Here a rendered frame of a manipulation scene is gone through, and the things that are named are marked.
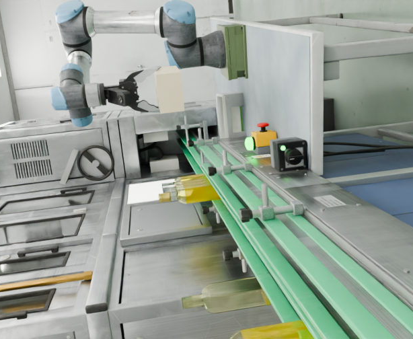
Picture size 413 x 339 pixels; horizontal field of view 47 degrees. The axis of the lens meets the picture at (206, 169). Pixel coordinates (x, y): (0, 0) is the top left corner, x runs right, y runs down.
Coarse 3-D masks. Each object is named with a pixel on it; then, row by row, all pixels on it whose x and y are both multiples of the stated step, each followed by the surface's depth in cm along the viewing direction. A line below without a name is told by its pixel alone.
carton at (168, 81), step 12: (156, 72) 146; (168, 72) 144; (180, 72) 142; (156, 84) 149; (168, 84) 143; (180, 84) 143; (168, 96) 144; (180, 96) 145; (168, 108) 145; (180, 108) 146
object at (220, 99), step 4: (220, 96) 205; (224, 96) 202; (220, 100) 216; (224, 100) 200; (220, 104) 216; (224, 104) 200; (220, 108) 217; (224, 108) 201; (220, 112) 217; (224, 112) 201; (220, 116) 217; (224, 116) 201; (220, 120) 218; (224, 120) 202; (220, 124) 218; (224, 124) 218; (220, 128) 218; (224, 128) 219; (220, 132) 219; (224, 132) 219; (220, 136) 219; (224, 136) 219; (228, 136) 204
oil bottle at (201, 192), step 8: (200, 184) 176; (208, 184) 175; (184, 192) 172; (192, 192) 172; (200, 192) 172; (208, 192) 173; (216, 192) 173; (184, 200) 172; (192, 200) 173; (200, 200) 173
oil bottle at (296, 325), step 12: (276, 324) 77; (288, 324) 77; (300, 324) 76; (240, 336) 75; (252, 336) 74; (264, 336) 74; (276, 336) 74; (288, 336) 73; (300, 336) 73; (312, 336) 73
